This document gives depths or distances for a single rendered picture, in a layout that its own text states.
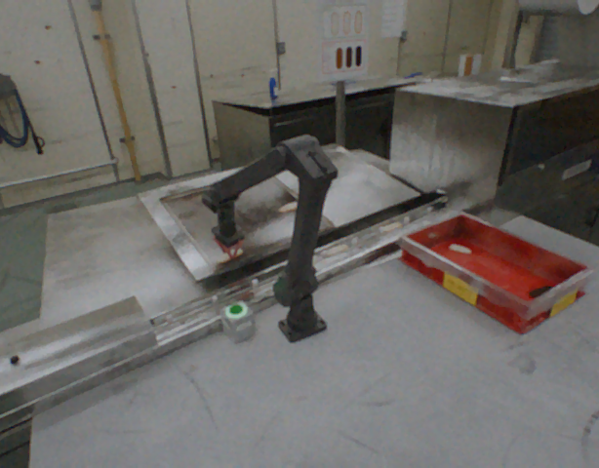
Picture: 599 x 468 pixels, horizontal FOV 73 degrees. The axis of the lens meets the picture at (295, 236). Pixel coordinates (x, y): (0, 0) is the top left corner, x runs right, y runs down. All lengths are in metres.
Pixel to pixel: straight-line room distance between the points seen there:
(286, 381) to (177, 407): 0.26
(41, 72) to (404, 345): 4.18
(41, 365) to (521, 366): 1.14
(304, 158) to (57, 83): 3.99
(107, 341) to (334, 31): 1.81
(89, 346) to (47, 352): 0.10
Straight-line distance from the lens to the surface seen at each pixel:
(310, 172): 0.84
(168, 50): 4.60
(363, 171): 1.96
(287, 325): 1.16
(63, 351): 1.15
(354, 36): 2.40
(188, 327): 1.17
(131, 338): 1.10
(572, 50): 2.71
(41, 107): 4.71
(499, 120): 1.61
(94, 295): 1.50
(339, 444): 0.94
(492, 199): 1.69
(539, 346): 1.25
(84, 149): 4.81
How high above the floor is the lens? 1.60
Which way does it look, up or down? 29 degrees down
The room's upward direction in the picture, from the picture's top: 3 degrees counter-clockwise
